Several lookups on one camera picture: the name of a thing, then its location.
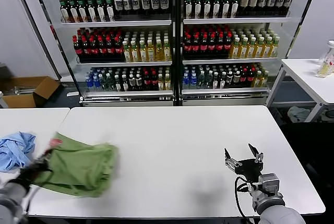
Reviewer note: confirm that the clear glass bottle white cap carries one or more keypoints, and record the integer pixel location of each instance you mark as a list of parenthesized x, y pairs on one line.
[(324, 64)]

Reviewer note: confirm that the dark drink bottle beige label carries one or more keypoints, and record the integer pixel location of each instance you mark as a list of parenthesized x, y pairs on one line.
[(236, 80), (138, 83), (229, 80), (132, 83)]

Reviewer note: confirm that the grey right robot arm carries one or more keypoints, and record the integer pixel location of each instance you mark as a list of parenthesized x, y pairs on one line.
[(276, 213)]

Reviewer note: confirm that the brown milk tea bottle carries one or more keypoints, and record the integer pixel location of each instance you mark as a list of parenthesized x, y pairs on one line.
[(252, 1), (244, 2)]

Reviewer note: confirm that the grey cloth heap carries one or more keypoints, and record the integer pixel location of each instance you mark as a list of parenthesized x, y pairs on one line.
[(297, 113)]

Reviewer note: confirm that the cola bottle red cap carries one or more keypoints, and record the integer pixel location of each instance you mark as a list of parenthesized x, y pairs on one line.
[(243, 79), (110, 49), (118, 49), (227, 47), (187, 47), (154, 81), (146, 81), (220, 47), (94, 49), (251, 79), (203, 47), (77, 49), (102, 49), (195, 47), (211, 47), (85, 49)]

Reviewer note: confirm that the light blue crumpled shirt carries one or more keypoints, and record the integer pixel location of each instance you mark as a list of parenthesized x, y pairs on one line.
[(13, 151)]

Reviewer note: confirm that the white paper scrap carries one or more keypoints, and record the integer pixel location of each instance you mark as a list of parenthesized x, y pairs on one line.
[(72, 94)]

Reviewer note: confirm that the blue water bottle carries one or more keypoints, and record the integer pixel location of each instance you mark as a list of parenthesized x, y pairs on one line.
[(88, 84), (96, 84), (185, 82), (193, 82)]

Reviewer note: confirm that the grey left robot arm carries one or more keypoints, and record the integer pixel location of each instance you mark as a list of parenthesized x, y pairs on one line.
[(10, 203)]

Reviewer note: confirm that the green polo shirt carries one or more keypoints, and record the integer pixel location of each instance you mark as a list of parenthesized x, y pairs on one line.
[(78, 166)]

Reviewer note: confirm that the glass cooler door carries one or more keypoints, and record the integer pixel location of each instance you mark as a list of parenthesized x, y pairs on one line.
[(298, 12), (38, 15)]

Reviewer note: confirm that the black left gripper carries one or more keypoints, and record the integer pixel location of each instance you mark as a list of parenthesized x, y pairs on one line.
[(31, 171)]

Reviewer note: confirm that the yellow tea bottle white cap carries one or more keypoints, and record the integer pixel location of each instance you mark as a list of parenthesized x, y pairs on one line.
[(142, 53), (235, 50), (250, 50), (158, 51), (160, 84), (274, 49), (266, 49), (264, 80), (167, 84), (150, 53), (134, 53), (258, 49), (126, 53), (243, 50), (166, 51), (257, 80)]

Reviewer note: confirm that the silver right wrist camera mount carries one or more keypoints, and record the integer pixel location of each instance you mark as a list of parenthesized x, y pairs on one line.
[(268, 185)]

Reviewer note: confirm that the dark drink bottle white label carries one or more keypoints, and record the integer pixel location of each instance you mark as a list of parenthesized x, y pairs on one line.
[(117, 85), (215, 81), (222, 81), (125, 85)]

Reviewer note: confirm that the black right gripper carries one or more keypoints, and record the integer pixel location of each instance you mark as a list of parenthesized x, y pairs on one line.
[(249, 168)]

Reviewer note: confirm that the dark drink bottle navy label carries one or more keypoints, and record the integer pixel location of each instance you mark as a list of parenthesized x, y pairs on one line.
[(164, 3), (145, 4), (261, 0), (288, 0), (270, 0), (118, 4), (279, 0), (154, 4), (126, 4), (135, 4)]

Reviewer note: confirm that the white side table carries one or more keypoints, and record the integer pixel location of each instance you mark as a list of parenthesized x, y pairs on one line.
[(302, 77)]

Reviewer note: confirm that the brown cardboard box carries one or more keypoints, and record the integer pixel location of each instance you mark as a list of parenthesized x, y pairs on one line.
[(44, 88)]

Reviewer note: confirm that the dark tea bottle green band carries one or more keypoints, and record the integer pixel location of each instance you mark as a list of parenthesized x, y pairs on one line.
[(100, 12), (73, 12), (216, 7), (82, 12), (109, 12), (225, 7), (64, 12), (188, 7), (197, 7), (206, 7), (91, 12), (234, 7)]

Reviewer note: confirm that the beverage cooler cabinet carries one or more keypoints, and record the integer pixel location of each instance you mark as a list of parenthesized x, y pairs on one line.
[(235, 20), (117, 23)]

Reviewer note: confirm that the grey metal bars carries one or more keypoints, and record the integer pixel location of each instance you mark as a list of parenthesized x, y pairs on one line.
[(22, 90)]

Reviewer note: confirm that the clear green water bottle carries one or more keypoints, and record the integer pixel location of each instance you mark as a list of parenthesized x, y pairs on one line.
[(109, 84), (103, 84)]

